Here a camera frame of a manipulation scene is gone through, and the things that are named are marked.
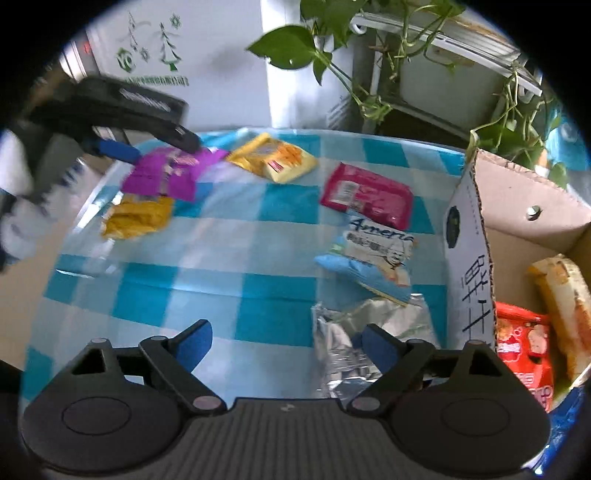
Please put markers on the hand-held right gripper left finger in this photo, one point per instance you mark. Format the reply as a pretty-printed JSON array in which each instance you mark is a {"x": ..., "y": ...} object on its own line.
[{"x": 196, "y": 344}]

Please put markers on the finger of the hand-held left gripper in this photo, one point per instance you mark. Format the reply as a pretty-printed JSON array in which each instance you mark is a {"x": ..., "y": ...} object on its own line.
[
  {"x": 117, "y": 150},
  {"x": 180, "y": 136}
]

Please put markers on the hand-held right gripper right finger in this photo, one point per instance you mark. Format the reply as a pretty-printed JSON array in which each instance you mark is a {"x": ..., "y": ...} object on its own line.
[{"x": 381, "y": 346}]

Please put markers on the silver foil snack packet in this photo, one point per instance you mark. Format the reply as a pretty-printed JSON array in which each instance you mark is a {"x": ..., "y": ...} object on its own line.
[{"x": 341, "y": 332}]

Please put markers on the purple snack packet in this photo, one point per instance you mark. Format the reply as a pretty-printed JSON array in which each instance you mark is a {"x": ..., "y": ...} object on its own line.
[{"x": 157, "y": 177}]

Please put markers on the small yellow snack packet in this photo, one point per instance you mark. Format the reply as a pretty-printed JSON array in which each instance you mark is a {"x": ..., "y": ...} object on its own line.
[{"x": 136, "y": 217}]

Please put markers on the light blue snack packet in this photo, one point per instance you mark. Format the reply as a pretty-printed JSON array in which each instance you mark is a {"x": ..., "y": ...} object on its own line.
[{"x": 369, "y": 249}]

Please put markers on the yellow cracker snack packet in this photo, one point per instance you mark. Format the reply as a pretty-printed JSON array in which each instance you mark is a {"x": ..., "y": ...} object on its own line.
[{"x": 277, "y": 159}]

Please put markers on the red snack packet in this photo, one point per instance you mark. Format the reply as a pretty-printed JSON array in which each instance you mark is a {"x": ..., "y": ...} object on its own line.
[{"x": 526, "y": 355}]

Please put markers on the pink snack packet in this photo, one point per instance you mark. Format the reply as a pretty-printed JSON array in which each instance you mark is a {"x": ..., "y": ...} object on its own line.
[{"x": 369, "y": 196}]

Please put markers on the orange cream snack packet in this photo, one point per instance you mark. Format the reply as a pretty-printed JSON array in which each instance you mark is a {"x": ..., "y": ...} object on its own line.
[{"x": 563, "y": 300}]

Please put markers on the dark blue snack packet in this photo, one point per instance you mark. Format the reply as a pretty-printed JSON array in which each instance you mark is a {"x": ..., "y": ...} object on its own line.
[{"x": 565, "y": 429}]

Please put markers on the cardboard box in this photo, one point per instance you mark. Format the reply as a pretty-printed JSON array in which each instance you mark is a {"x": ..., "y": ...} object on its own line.
[{"x": 517, "y": 184}]

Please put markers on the person's left hand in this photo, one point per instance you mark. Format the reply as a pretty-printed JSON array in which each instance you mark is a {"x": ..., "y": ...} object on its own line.
[{"x": 18, "y": 207}]

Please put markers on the white fridge with tree print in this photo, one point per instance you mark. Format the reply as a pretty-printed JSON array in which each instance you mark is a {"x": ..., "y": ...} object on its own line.
[{"x": 221, "y": 55}]

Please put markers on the blue white checked tablecloth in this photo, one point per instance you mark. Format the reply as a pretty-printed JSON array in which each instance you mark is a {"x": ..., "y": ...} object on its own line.
[{"x": 231, "y": 240}]

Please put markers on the green pothos plant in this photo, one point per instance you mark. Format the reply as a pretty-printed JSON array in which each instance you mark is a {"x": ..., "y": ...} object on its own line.
[{"x": 281, "y": 46}]

